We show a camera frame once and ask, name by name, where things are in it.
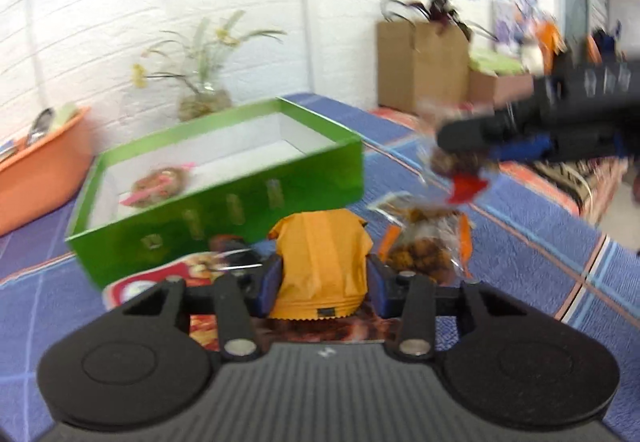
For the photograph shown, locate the metal plate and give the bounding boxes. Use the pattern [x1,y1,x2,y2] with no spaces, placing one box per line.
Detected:
[25,108,56,145]

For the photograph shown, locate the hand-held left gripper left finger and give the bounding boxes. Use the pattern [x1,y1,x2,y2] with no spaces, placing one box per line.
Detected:
[119,256,286,363]

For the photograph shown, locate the red white snack packet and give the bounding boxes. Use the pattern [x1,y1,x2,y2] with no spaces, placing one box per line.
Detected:
[102,234,263,354]

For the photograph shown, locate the yellow flowering plant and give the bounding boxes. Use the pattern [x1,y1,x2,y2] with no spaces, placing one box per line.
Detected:
[131,10,288,95]

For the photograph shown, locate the brown paper bag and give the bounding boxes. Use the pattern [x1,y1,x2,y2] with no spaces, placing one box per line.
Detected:
[376,19,471,113]

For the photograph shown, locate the blue checked tablecloth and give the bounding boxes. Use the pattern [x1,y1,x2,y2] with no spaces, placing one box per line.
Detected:
[0,92,640,423]

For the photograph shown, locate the light green gift box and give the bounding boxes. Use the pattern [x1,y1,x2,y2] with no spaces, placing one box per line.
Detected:
[470,49,526,75]

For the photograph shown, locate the small cardboard box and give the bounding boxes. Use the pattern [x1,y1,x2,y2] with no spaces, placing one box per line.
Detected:
[467,69,536,107]

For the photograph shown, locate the green plate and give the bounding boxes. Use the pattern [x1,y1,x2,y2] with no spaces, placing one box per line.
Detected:
[50,104,80,123]

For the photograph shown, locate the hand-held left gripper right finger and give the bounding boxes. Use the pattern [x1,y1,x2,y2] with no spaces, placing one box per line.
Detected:
[367,258,523,363]

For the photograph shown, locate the orange bag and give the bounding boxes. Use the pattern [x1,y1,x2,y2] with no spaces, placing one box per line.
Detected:
[537,19,562,56]

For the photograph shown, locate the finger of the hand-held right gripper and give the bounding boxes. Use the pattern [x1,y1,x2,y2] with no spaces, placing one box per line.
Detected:
[436,96,556,161]

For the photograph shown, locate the orange plastic basin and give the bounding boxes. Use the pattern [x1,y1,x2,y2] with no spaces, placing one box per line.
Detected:
[0,106,96,237]

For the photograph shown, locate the clear snack packet orange edges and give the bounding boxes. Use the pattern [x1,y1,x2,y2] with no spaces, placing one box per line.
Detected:
[367,192,476,283]

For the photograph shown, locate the green cardboard box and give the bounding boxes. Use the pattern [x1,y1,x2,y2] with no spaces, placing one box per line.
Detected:
[65,96,364,290]

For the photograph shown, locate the purple leafy plant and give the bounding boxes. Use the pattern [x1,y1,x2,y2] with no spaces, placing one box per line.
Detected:
[382,0,496,42]

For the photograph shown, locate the pink-edged cookie packet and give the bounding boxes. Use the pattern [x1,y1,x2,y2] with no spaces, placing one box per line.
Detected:
[120,163,193,209]

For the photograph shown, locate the glass vase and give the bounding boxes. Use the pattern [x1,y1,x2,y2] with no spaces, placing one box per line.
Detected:
[177,89,233,123]

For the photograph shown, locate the clear snack packet red label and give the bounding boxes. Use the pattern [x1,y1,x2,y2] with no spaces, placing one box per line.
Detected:
[417,100,503,205]

